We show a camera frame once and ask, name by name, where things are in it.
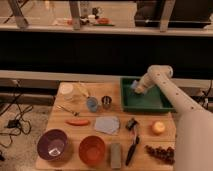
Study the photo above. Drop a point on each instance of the light blue cloth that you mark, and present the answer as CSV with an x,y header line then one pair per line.
x,y
107,124

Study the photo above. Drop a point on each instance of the yellow apple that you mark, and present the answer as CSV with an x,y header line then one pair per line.
x,y
158,127

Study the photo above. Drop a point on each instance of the blue yellow sponge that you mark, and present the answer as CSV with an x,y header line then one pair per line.
x,y
134,84

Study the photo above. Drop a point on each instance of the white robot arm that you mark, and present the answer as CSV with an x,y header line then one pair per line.
x,y
194,133

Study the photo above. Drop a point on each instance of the grey sponge block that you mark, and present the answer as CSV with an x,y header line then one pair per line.
x,y
115,156

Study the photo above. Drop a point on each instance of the orange bowl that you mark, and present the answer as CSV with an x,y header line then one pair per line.
x,y
92,150

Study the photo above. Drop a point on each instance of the purple bowl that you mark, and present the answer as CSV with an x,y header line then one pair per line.
x,y
52,145

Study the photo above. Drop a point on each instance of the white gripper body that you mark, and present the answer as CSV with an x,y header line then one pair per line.
x,y
144,84

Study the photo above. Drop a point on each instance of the blue cup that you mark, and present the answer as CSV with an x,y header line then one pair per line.
x,y
92,104

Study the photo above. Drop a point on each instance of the yellow handled utensil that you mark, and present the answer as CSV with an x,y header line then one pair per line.
x,y
83,90

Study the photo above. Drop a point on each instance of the black handled brush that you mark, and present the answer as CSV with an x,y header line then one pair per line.
x,y
132,126

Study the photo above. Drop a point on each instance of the orange carrot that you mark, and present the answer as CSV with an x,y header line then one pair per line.
x,y
78,122

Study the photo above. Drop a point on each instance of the dark grape bunch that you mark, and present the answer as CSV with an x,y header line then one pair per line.
x,y
165,155

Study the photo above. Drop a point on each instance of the green plastic tray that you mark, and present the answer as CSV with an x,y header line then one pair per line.
x,y
154,101

